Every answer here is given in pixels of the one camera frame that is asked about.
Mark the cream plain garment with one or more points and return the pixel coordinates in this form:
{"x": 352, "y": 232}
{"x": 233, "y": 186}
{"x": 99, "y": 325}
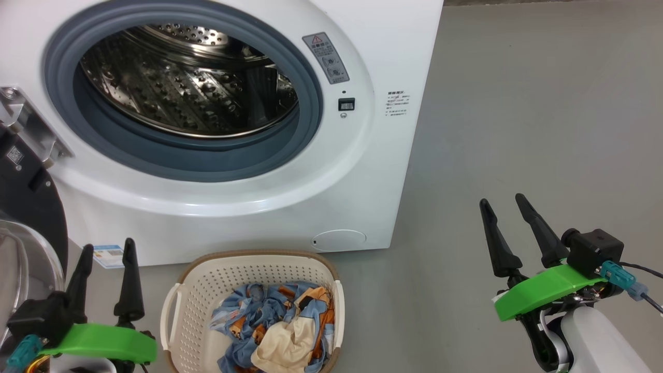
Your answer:
{"x": 285, "y": 344}

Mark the blue bear-print garment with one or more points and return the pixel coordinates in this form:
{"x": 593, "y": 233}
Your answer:
{"x": 243, "y": 321}

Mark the grey warning sticker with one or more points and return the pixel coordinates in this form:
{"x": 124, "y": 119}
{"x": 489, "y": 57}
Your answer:
{"x": 326, "y": 58}

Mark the grey rubber door gasket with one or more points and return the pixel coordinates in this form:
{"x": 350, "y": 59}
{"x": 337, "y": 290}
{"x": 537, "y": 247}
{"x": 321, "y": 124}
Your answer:
{"x": 186, "y": 158}

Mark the steel washer drum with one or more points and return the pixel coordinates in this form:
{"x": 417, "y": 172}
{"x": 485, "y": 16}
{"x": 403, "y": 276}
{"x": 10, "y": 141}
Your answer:
{"x": 181, "y": 88}

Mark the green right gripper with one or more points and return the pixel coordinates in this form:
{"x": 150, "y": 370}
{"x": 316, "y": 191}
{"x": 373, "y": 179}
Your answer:
{"x": 544, "y": 290}

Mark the metal door hinge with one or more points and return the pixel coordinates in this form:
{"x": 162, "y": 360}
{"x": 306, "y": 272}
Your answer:
{"x": 31, "y": 124}

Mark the round white filter cover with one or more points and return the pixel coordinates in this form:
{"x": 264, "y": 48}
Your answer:
{"x": 339, "y": 240}

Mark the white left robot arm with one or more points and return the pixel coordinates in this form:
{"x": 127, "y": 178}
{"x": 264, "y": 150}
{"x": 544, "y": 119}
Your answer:
{"x": 83, "y": 365}

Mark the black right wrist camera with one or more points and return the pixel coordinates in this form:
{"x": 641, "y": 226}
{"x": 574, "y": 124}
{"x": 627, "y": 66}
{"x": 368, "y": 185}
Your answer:
{"x": 595, "y": 248}

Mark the white front-load washing machine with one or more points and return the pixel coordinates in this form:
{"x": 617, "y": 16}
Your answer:
{"x": 259, "y": 207}

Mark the blue energy label sticker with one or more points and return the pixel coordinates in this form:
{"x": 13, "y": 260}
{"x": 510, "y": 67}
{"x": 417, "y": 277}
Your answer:
{"x": 109, "y": 256}

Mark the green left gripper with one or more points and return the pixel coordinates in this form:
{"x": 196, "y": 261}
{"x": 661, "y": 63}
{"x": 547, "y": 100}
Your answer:
{"x": 103, "y": 342}

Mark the cream perforated laundry basket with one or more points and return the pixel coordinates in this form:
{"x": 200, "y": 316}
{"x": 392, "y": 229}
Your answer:
{"x": 197, "y": 290}

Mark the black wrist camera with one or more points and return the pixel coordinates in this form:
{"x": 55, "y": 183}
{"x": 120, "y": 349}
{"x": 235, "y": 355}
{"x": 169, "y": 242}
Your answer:
{"x": 595, "y": 248}
{"x": 41, "y": 316}

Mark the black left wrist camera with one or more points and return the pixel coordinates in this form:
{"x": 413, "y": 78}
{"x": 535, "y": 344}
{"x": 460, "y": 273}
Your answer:
{"x": 41, "y": 316}

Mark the black round glass washer door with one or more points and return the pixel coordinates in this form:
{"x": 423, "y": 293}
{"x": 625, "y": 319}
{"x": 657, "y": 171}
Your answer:
{"x": 31, "y": 207}

